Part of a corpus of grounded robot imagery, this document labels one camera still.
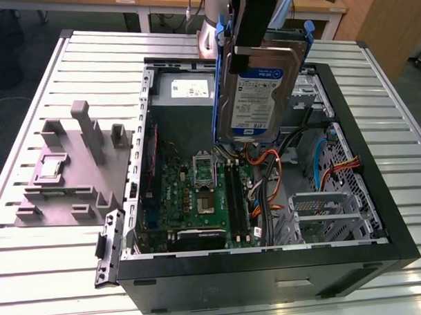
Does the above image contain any black graphics card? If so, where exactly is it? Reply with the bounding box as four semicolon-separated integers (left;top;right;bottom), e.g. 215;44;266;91
166;226;228;252

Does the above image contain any orange wire bundle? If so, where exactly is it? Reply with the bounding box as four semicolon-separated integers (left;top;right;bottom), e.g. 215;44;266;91
244;140;286;221

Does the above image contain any black cable bundle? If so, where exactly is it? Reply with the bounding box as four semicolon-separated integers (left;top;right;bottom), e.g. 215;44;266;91
257;124;339;247

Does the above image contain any metal socket cover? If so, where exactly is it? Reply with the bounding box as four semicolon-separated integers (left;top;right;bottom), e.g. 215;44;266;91
191;151;219;193

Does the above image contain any CPU socket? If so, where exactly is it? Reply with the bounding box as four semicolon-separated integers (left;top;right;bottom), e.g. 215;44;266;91
194;190;217;216

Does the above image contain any thin red wire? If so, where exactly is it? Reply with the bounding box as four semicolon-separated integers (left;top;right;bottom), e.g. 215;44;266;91
136;124;162;202

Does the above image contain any metal drive cage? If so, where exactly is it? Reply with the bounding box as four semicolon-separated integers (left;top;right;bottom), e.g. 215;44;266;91
286;72;335;149

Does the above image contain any silver CPU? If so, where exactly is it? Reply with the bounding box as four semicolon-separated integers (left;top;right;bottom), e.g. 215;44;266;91
38;158;64;179

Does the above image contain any black PC case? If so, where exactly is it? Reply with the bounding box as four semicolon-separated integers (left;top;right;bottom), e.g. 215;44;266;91
85;46;421;315

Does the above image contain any grey power supply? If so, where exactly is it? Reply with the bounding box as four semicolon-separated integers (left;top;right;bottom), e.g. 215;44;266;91
148;71;220;160

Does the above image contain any black office chair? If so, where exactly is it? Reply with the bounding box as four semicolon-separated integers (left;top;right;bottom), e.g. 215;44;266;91
0;8;26;90

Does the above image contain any green motherboard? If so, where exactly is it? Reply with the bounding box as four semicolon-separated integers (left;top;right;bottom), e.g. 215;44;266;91
133;141;266;254

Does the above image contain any orange power wire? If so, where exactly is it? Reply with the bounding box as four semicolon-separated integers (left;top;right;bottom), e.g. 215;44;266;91
317;153;363;193

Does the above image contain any green RAM stick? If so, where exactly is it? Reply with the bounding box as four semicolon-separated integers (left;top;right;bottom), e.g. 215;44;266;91
40;189;77;198

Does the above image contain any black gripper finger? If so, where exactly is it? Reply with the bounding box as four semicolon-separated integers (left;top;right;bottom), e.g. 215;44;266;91
226;45;254;75

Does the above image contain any grey slot retainer latch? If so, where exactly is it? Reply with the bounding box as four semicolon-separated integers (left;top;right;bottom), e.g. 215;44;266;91
91;207;129;289

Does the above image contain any metal disk bay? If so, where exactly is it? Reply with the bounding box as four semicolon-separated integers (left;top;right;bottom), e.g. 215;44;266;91
287;189;377;245

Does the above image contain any blue data wire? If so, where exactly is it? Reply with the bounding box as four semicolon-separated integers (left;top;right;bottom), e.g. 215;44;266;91
312;124;339;190

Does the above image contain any wooden cabinet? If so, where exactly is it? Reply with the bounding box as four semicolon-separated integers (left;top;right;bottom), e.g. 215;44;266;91
333;0;421;88

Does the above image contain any hard disk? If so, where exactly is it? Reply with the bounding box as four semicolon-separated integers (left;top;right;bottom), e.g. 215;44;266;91
207;10;318;145

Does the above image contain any black RAM slot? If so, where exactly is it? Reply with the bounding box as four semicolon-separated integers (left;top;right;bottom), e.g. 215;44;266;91
233;158;252;243
224;159;243;243

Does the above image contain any grey parts rack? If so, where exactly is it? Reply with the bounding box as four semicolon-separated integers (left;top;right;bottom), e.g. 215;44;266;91
10;97;140;230

